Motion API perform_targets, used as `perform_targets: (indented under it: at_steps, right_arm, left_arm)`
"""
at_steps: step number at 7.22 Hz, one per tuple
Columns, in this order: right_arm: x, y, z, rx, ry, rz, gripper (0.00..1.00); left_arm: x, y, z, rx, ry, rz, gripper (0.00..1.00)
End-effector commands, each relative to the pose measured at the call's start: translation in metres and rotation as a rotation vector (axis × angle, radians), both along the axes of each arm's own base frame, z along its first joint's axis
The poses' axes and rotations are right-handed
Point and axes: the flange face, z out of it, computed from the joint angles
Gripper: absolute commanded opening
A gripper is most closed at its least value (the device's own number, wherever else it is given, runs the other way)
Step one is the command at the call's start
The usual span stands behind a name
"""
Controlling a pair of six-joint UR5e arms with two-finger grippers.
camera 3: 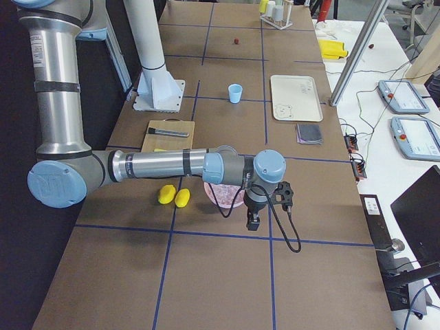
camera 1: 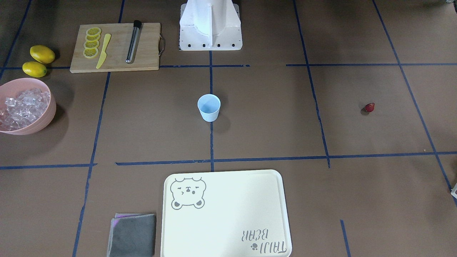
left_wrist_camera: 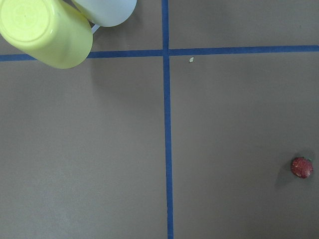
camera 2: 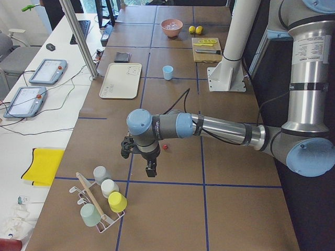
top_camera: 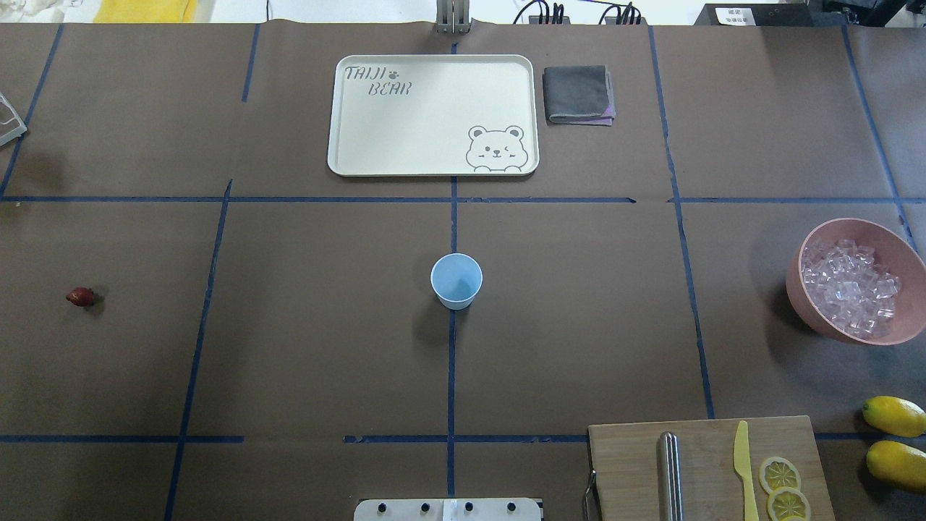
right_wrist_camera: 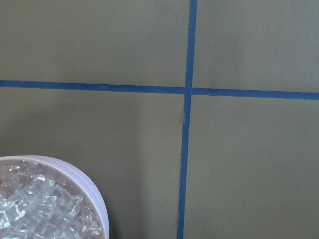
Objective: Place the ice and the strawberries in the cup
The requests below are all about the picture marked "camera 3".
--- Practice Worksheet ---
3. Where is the grey folded cloth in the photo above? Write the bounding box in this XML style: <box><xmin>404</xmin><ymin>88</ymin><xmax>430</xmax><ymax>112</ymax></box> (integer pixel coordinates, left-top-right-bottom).
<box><xmin>296</xmin><ymin>124</ymin><xmax>323</xmax><ymax>144</ymax></box>

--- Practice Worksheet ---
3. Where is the yellow cup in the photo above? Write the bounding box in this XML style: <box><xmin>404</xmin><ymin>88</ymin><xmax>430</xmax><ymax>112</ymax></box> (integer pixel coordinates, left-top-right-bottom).
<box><xmin>258</xmin><ymin>0</ymin><xmax>269</xmax><ymax>14</ymax></box>

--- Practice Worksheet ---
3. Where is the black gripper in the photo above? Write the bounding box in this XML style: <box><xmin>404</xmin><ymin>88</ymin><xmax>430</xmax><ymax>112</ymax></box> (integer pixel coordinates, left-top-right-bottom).
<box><xmin>243</xmin><ymin>191</ymin><xmax>268</xmax><ymax>231</ymax></box>

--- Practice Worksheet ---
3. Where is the teach pendant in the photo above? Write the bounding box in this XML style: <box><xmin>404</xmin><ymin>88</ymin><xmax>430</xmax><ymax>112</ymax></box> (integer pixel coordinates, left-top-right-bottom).
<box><xmin>377</xmin><ymin>79</ymin><xmax>430</xmax><ymax>115</ymax></box>
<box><xmin>390</xmin><ymin>116</ymin><xmax>439</xmax><ymax>162</ymax></box>

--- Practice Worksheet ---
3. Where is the light blue plastic cup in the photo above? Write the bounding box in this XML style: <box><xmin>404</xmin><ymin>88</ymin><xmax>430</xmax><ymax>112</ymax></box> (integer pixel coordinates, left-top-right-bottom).
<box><xmin>228</xmin><ymin>83</ymin><xmax>243</xmax><ymax>104</ymax></box>

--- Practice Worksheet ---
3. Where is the wooden cutting board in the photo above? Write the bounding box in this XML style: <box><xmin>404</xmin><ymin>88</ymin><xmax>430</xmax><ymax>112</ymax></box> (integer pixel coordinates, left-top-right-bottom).
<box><xmin>141</xmin><ymin>120</ymin><xmax>195</xmax><ymax>152</ymax></box>

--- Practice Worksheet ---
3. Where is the grey cup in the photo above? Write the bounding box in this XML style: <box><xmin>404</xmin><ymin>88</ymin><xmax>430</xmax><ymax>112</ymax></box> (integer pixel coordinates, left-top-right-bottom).
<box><xmin>265</xmin><ymin>0</ymin><xmax>276</xmax><ymax>15</ymax></box>

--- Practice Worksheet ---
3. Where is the black laptop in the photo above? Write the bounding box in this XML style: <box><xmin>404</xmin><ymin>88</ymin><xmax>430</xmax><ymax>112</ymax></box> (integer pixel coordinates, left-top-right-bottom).
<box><xmin>391</xmin><ymin>165</ymin><xmax>440</xmax><ymax>265</ymax></box>

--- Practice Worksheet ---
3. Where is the black silver muddler stick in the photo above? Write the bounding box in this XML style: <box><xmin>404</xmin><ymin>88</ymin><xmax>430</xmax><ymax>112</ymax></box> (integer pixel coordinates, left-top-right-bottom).
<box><xmin>147</xmin><ymin>127</ymin><xmax>189</xmax><ymax>138</ymax></box>

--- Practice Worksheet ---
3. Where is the teach pendant near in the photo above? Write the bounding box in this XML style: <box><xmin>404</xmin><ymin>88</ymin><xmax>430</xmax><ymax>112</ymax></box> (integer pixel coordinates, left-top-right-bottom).
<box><xmin>390</xmin><ymin>116</ymin><xmax>439</xmax><ymax>162</ymax></box>

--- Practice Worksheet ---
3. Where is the white wire cup rack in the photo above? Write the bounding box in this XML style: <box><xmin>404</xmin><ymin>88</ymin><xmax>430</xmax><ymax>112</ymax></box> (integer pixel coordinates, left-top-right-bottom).
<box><xmin>259</xmin><ymin>0</ymin><xmax>294</xmax><ymax>30</ymax></box>

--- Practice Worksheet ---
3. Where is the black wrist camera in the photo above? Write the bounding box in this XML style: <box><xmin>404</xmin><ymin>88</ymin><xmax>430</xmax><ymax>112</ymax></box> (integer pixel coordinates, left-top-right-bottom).
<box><xmin>272</xmin><ymin>181</ymin><xmax>294</xmax><ymax>214</ymax></box>

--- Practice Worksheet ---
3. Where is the teach pendant far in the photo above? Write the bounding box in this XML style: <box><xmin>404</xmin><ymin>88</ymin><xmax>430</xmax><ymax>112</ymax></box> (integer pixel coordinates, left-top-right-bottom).
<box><xmin>377</xmin><ymin>79</ymin><xmax>430</xmax><ymax>115</ymax></box>

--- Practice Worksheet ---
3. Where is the yellow lemon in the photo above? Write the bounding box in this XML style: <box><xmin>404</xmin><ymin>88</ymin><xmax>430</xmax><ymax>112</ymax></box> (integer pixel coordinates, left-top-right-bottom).
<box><xmin>157</xmin><ymin>184</ymin><xmax>177</xmax><ymax>205</ymax></box>
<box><xmin>174</xmin><ymin>188</ymin><xmax>190</xmax><ymax>208</ymax></box>

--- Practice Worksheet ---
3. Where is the white pedestal column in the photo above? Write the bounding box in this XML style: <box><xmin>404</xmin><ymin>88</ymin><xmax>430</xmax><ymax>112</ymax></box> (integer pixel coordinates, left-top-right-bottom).
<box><xmin>124</xmin><ymin>0</ymin><xmax>186</xmax><ymax>113</ymax></box>

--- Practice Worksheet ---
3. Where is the white cup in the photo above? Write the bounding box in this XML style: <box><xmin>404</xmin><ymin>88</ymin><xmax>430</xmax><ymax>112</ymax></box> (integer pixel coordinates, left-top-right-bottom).
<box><xmin>272</xmin><ymin>5</ymin><xmax>284</xmax><ymax>21</ymax></box>

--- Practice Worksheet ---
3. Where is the pink bowl of ice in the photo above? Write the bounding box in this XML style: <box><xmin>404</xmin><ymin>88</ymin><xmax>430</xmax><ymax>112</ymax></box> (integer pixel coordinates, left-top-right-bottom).
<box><xmin>203</xmin><ymin>182</ymin><xmax>245</xmax><ymax>209</ymax></box>

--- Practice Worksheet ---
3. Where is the red relay board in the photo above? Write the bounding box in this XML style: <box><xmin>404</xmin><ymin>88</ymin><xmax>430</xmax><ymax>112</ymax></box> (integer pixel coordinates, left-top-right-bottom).
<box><xmin>344</xmin><ymin>135</ymin><xmax>358</xmax><ymax>153</ymax></box>
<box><xmin>351</xmin><ymin>159</ymin><xmax>367</xmax><ymax>182</ymax></box>

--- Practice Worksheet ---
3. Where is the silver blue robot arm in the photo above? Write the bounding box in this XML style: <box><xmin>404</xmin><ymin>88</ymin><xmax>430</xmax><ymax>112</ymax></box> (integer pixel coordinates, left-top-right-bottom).
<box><xmin>1</xmin><ymin>1</ymin><xmax>124</xmax><ymax>239</ymax></box>

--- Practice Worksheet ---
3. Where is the cream bear tray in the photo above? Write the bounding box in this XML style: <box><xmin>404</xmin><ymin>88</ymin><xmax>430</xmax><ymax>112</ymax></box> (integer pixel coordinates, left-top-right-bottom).
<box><xmin>270</xmin><ymin>75</ymin><xmax>323</xmax><ymax>122</ymax></box>

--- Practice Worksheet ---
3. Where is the yellow cloth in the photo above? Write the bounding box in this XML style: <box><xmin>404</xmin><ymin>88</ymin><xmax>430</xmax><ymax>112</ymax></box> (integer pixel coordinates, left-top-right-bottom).
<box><xmin>318</xmin><ymin>39</ymin><xmax>349</xmax><ymax>59</ymax></box>

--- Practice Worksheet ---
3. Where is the aluminium frame post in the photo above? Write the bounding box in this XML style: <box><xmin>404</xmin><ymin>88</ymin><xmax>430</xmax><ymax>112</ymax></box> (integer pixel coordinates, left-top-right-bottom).
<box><xmin>329</xmin><ymin>0</ymin><xmax>389</xmax><ymax>107</ymax></box>

